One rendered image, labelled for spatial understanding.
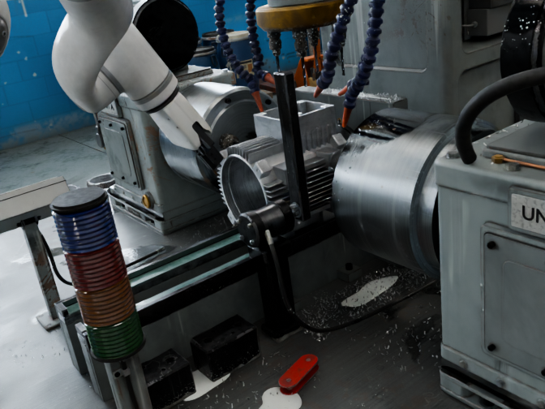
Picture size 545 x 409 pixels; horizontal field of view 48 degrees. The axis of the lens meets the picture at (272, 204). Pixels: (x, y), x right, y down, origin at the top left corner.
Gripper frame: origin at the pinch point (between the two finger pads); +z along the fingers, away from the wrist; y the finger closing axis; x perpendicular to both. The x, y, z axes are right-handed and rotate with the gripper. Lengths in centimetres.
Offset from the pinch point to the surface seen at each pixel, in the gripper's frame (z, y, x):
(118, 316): -18, 39, -32
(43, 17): 67, -539, 128
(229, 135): 7.3, -12.8, 10.4
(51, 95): 125, -539, 80
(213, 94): 0.8, -18.3, 15.3
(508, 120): 36, 23, 50
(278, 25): -12.4, 8.9, 22.2
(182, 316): 8.7, 13.2, -26.1
